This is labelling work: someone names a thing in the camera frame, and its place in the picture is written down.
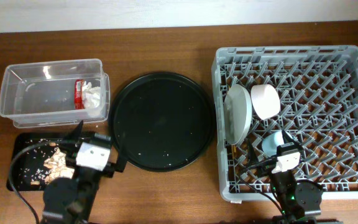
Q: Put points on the white plate with food scraps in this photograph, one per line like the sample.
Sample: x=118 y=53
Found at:
x=237 y=114

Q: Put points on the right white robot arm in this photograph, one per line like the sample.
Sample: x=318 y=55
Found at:
x=297 y=200

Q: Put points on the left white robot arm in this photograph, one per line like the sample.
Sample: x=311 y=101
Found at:
x=70 y=200

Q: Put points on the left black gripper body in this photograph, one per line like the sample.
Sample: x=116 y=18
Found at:
x=92 y=174

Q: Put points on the pink bowl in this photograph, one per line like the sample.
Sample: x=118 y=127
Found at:
x=265 y=101

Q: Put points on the red snack wrapper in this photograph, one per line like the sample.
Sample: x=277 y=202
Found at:
x=78 y=99

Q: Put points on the clear plastic bin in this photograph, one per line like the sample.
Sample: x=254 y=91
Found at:
x=42 y=94

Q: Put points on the wooden chopstick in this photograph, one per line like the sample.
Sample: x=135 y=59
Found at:
x=233 y=149

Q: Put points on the white tissue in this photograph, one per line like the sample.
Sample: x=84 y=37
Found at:
x=91 y=96

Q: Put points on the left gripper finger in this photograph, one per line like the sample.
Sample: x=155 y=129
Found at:
x=122 y=157
x=74 y=134

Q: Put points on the black rectangular tray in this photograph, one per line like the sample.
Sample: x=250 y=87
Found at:
x=20 y=145

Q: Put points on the pile of food scraps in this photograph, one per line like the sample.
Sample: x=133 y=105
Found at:
x=43 y=164

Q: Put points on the grey dishwasher rack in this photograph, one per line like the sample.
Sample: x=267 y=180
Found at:
x=318 y=91

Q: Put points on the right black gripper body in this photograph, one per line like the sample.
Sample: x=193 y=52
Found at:
x=281 y=184

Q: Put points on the light blue plastic cup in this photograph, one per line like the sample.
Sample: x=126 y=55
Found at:
x=271 y=143

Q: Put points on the round black tray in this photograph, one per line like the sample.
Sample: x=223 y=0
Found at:
x=162 y=121

